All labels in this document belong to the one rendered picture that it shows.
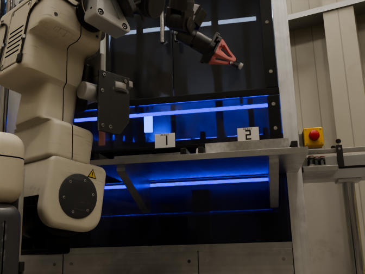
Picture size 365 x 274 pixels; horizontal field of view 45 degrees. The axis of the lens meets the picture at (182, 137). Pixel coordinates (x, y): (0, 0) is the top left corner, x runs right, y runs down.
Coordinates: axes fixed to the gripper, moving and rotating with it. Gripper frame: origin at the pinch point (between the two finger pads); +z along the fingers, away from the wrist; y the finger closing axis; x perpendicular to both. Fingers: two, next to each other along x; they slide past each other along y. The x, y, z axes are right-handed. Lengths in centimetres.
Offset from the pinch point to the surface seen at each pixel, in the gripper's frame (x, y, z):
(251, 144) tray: 23.3, 2.5, 16.6
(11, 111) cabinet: 35, 40, -58
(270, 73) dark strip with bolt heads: -25.6, 24.2, 20.8
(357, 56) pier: -246, 184, 147
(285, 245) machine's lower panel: 34, 35, 53
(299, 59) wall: -263, 242, 112
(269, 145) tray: 22.3, -0.1, 21.4
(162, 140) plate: 12, 50, -5
